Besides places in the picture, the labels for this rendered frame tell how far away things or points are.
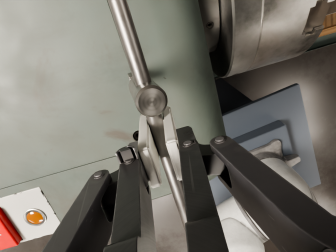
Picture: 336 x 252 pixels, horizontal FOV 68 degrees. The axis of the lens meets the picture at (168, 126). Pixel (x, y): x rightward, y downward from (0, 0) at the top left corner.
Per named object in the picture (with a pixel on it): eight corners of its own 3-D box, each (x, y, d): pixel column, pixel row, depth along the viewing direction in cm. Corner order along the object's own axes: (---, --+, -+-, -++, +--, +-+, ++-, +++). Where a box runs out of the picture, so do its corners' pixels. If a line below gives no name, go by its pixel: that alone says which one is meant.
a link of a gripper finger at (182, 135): (182, 164, 14) (235, 149, 14) (174, 128, 18) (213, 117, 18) (189, 185, 14) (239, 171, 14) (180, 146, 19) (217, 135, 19)
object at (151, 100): (122, 71, 27) (130, 91, 16) (141, 64, 27) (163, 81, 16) (128, 90, 27) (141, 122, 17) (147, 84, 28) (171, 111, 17)
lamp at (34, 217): (33, 222, 34) (30, 226, 33) (25, 210, 33) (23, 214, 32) (47, 218, 34) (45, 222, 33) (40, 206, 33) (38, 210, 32)
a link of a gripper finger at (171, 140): (165, 142, 15) (177, 139, 15) (161, 107, 22) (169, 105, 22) (177, 182, 16) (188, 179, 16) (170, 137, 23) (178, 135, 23)
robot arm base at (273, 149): (300, 174, 90) (309, 183, 84) (242, 197, 92) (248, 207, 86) (289, 132, 83) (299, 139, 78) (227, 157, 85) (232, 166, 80)
